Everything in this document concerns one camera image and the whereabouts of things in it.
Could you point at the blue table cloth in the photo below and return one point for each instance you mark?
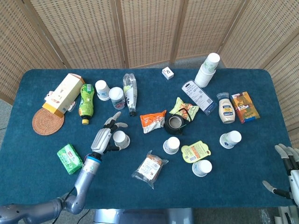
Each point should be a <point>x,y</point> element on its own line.
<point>210,191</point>

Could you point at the white paper cup blue print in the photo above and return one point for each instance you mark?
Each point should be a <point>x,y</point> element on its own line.
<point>102,90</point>
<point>230,139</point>
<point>202,168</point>
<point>172,145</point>

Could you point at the clear plastic water bottle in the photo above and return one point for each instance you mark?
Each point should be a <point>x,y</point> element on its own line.
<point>130,93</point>

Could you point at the clear blister pack blue card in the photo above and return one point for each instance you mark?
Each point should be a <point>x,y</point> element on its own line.
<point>198,96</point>

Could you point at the orange and yellow food box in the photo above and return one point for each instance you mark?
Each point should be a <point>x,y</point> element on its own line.
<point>245,107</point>

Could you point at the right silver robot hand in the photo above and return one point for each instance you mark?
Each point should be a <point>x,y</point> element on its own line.
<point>294,172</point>

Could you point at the cream and orange carton box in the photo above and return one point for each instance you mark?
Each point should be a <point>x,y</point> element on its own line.
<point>65,94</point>

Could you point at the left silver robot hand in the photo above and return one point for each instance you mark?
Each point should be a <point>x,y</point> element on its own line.
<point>101,140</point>

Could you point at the yellow shaped pouch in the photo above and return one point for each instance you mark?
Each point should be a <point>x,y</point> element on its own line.
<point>195,151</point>

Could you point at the clear wrapped bread packet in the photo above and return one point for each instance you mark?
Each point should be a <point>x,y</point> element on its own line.
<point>150,169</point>

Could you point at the green tissue pack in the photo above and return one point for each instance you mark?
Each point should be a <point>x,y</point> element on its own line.
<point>70,159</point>

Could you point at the plain white paper cup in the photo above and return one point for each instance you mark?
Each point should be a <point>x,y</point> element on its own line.
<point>122,139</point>

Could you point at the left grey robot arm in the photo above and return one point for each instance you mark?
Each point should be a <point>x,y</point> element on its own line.
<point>81,186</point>

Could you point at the cream mayonnaise squeeze bottle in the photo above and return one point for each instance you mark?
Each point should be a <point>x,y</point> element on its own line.
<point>226,108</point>

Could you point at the green snack packet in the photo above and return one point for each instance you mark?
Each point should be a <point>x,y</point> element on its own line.
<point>184,108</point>

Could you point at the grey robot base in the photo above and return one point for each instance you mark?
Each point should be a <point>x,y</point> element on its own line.
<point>143,216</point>

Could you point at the stack of white paper cups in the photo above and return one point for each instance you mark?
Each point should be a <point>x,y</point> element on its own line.
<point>206,72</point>

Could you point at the black cast iron teapot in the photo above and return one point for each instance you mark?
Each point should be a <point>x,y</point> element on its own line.
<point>174,124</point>

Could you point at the woven bamboo folding screen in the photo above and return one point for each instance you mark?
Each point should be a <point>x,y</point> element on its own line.
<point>149,30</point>

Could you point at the small white cardboard box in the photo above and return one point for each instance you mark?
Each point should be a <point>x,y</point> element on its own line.
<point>168,72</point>

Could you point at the green tea bottle yellow cap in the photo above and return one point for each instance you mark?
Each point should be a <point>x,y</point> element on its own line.
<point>86,102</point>

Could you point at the white wet wipe canister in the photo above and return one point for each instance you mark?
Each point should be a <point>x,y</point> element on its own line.
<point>117,98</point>

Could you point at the round woven brown coaster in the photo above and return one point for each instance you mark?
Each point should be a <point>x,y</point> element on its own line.
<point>46,123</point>

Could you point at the orange and white snack packet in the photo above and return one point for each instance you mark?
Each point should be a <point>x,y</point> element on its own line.
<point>151,121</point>

